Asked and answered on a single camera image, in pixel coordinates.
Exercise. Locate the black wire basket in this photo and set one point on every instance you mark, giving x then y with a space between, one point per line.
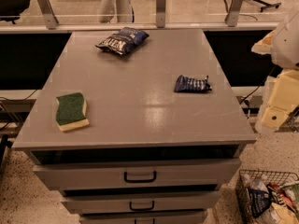
242 193

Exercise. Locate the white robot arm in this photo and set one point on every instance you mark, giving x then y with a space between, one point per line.
283 46

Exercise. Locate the left metal bracket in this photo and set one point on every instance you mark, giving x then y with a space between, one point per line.
49 17

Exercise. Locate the right metal bracket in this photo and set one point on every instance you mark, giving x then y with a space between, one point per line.
233 13

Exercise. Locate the metal bracket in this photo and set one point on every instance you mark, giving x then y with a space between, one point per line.
49 17
233 13
160 13

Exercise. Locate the grey drawer cabinet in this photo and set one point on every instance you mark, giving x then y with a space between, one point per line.
133 112

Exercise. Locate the green and yellow sponge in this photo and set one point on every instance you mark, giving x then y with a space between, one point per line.
71 112

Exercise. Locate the red snack bag in basket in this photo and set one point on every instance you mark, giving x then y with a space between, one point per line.
278 196

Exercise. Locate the middle metal bracket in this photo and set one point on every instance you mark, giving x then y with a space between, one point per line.
160 13

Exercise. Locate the black office chair left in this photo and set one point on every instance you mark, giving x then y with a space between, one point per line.
11 10

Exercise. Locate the grey drawer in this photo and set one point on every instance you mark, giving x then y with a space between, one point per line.
143 202
166 217
137 174

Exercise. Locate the top grey drawer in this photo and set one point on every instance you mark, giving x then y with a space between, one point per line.
137 174

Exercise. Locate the yellow snack bag in basket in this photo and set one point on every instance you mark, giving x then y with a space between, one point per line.
277 214

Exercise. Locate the blue rxbar blueberry wrapper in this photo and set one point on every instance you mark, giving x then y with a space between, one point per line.
191 84

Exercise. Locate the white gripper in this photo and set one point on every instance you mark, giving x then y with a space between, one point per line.
289 44

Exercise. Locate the middle grey drawer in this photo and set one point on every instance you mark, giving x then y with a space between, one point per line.
143 202

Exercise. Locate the blue Kettle chip bag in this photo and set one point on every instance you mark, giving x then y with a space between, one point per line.
124 41

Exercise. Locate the blue snack bag in basket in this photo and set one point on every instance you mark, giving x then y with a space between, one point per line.
259 197

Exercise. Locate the bottom grey drawer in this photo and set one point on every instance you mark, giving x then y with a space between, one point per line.
166 217

